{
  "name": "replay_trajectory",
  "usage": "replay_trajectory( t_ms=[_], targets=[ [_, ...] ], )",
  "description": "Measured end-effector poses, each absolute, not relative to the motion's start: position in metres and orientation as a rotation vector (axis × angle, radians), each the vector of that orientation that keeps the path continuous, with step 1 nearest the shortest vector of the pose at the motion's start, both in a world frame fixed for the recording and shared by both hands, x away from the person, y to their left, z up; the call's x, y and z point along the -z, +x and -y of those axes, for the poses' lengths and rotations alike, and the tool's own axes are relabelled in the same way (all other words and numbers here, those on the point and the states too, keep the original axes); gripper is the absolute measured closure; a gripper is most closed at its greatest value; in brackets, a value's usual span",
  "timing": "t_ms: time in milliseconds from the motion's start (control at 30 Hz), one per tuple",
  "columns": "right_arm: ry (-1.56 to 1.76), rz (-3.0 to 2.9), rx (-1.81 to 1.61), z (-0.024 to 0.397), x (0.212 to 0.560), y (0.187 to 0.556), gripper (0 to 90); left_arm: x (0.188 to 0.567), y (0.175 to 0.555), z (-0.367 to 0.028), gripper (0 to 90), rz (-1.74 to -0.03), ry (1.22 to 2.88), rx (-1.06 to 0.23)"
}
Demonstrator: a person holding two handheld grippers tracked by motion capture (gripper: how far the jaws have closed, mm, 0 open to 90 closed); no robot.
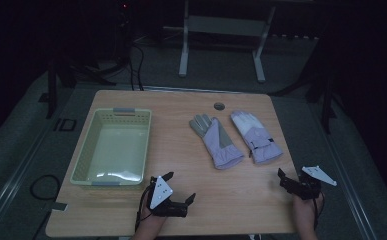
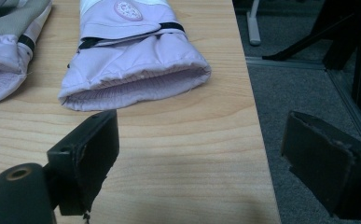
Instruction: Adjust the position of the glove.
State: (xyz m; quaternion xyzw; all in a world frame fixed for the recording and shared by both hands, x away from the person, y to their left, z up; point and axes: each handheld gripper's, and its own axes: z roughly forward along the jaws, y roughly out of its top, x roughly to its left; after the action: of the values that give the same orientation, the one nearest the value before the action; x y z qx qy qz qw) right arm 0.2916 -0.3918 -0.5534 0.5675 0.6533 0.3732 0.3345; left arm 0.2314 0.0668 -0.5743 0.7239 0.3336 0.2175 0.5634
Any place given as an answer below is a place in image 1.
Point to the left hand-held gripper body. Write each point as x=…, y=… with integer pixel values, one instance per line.
x=160, y=195

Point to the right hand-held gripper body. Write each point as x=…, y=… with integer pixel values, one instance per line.
x=309, y=188

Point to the lilac glove with white fingers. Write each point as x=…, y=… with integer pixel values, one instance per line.
x=257, y=140

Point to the pale green plastic basket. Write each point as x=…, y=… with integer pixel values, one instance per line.
x=117, y=150

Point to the lilac glove with grey palm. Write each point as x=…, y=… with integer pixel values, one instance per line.
x=219, y=146

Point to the person's right hand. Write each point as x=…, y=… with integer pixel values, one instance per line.
x=306, y=210

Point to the person's left hand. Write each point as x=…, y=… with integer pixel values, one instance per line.
x=152, y=219

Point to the grey round table grommet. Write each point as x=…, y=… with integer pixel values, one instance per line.
x=219, y=106

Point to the black metal stand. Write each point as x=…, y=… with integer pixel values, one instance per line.
x=51, y=90
x=327, y=100

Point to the white metal stand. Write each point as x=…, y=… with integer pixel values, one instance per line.
x=224, y=26

